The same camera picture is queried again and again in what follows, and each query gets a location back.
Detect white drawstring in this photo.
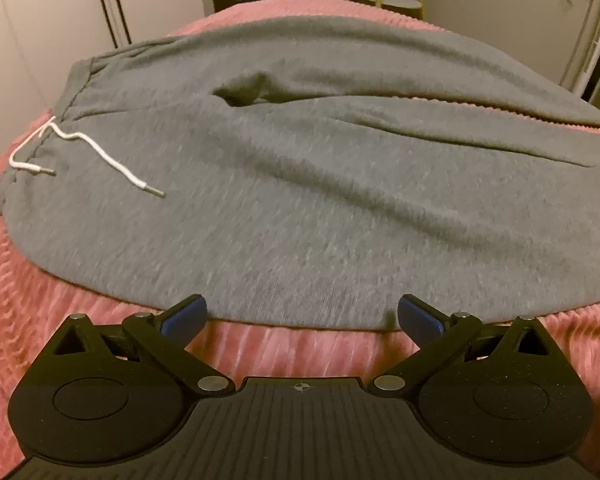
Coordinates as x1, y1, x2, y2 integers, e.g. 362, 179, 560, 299
8, 115, 167, 199

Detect white wardrobe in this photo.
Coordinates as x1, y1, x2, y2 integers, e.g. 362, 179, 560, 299
0, 0, 207, 161

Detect long white shelf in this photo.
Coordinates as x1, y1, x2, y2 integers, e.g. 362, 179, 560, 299
560, 0, 600, 103

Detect grey sweat pants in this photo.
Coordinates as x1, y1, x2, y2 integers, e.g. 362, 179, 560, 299
0, 15, 600, 334

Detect pink ribbed blanket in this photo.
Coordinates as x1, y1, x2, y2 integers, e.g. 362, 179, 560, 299
0, 0, 600, 467

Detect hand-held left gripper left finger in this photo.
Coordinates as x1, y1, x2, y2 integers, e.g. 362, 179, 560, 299
50, 295, 232, 396

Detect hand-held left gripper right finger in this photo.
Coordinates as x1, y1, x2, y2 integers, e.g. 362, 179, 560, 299
374, 294, 556, 395

